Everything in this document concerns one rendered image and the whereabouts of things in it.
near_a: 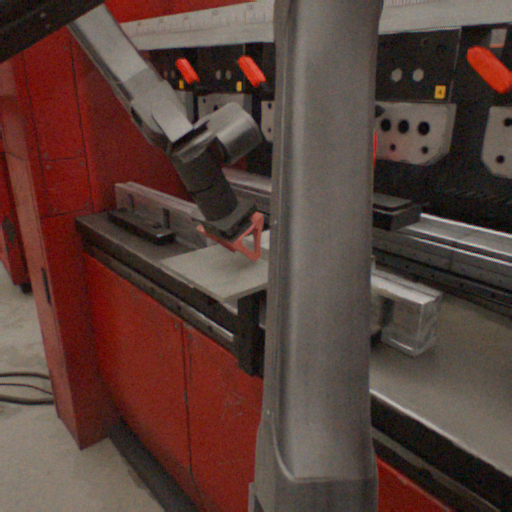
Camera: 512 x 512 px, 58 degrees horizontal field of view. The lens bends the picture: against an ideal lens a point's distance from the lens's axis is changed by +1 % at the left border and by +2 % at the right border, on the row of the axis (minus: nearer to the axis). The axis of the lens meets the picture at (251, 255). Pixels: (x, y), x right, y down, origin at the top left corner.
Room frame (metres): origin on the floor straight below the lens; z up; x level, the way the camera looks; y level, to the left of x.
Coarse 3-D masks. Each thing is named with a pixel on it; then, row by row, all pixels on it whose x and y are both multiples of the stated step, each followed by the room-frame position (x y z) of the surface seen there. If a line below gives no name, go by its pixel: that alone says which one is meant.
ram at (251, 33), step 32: (128, 0) 1.24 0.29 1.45; (160, 0) 1.13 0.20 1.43; (192, 0) 1.03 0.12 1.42; (224, 0) 0.95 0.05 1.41; (256, 0) 0.89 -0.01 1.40; (448, 0) 0.62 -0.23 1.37; (480, 0) 0.59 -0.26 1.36; (192, 32) 1.04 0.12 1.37; (224, 32) 0.96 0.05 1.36; (256, 32) 0.89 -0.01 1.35
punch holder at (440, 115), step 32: (384, 32) 0.69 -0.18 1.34; (416, 32) 0.65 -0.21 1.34; (448, 32) 0.62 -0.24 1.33; (480, 32) 0.64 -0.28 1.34; (384, 64) 0.68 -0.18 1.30; (416, 64) 0.65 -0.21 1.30; (448, 64) 0.61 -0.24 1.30; (384, 96) 0.68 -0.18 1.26; (416, 96) 0.64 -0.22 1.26; (448, 96) 0.61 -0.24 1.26; (480, 96) 0.66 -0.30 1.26; (384, 128) 0.68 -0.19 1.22; (416, 128) 0.63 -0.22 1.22; (448, 128) 0.61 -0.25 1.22; (416, 160) 0.63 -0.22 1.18; (448, 160) 0.63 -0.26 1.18
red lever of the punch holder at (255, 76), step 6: (240, 60) 0.86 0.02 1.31; (246, 60) 0.85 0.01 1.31; (240, 66) 0.85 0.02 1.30; (246, 66) 0.84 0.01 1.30; (252, 66) 0.85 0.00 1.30; (246, 72) 0.84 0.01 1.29; (252, 72) 0.84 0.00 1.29; (258, 72) 0.84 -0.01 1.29; (252, 78) 0.83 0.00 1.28; (258, 78) 0.83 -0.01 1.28; (264, 78) 0.84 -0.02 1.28; (258, 84) 0.82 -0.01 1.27; (264, 84) 0.83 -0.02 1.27; (264, 90) 0.81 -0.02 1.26; (270, 90) 0.81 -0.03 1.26; (264, 96) 0.80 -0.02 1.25; (270, 96) 0.81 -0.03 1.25
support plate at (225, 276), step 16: (176, 256) 0.73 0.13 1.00; (192, 256) 0.73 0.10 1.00; (208, 256) 0.73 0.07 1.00; (224, 256) 0.73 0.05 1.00; (240, 256) 0.73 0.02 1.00; (176, 272) 0.67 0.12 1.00; (192, 272) 0.66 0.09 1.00; (208, 272) 0.66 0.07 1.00; (224, 272) 0.66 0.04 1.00; (240, 272) 0.66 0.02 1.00; (256, 272) 0.66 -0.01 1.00; (208, 288) 0.60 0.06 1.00; (224, 288) 0.60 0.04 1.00; (240, 288) 0.60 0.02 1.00; (256, 288) 0.61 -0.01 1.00
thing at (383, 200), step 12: (372, 204) 0.95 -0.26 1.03; (384, 204) 0.94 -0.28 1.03; (396, 204) 0.94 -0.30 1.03; (408, 204) 0.96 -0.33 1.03; (372, 216) 0.94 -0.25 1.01; (384, 216) 0.92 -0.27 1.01; (396, 216) 0.91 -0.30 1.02; (408, 216) 0.94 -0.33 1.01; (420, 216) 0.97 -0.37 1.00; (384, 228) 0.91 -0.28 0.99; (396, 228) 0.91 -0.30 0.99
